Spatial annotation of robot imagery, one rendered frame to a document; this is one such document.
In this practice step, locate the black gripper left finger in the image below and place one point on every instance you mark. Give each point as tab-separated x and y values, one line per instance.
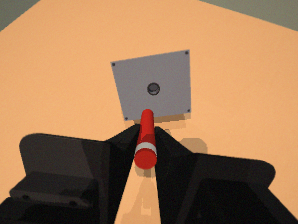
109	162

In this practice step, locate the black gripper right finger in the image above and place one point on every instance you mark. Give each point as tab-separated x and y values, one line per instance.
179	172

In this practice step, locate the red peg with white band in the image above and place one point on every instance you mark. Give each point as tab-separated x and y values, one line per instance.
145	153

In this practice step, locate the grey sloped panel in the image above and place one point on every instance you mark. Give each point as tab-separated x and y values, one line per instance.
159	82

